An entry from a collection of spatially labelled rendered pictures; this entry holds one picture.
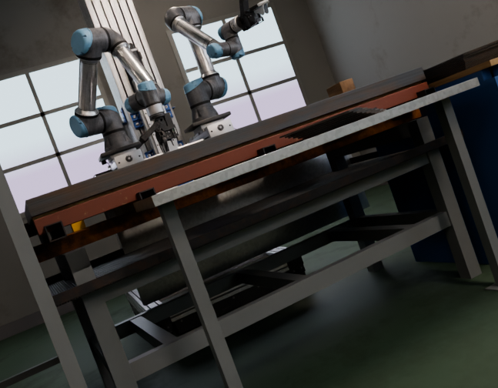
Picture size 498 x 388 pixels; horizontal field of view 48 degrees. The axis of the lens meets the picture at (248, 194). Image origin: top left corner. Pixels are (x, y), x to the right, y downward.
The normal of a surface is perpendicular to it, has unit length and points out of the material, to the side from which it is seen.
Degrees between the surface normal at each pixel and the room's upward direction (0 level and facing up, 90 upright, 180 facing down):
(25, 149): 90
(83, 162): 90
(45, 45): 90
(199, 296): 90
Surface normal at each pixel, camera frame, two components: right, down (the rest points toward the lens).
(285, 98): 0.31, -0.06
